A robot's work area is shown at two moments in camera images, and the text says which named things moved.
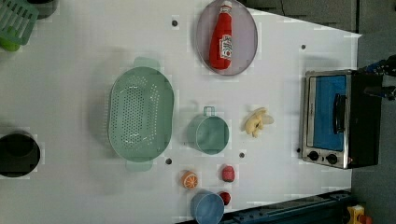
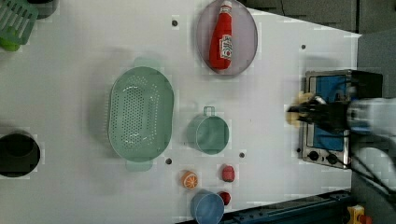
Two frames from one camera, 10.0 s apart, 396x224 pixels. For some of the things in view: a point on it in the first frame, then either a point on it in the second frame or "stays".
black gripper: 386,66 → 332,117
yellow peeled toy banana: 255,121 → 297,118
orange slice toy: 189,180 stays
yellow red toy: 357,216 stays
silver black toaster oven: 341,122 stays
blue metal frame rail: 328,208 stays
